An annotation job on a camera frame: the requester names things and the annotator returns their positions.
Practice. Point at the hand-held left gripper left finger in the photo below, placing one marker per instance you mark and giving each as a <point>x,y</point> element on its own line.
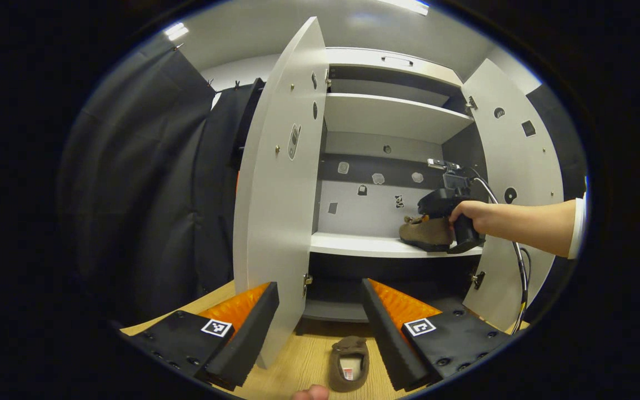
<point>248,333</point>

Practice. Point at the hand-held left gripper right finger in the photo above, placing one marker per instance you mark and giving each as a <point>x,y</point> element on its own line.
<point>384,333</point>

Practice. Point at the brown suede shoe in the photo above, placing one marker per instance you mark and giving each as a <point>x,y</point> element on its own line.
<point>425,236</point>
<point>348,380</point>

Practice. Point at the white cabinet door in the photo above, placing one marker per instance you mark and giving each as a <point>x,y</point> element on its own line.
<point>520,166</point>
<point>275,211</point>

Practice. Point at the white shoe cabinet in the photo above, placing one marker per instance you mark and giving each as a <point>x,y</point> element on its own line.
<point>353,244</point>

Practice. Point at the ceiling light panel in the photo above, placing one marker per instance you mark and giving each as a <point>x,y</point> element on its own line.
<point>176,31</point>
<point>406,5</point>

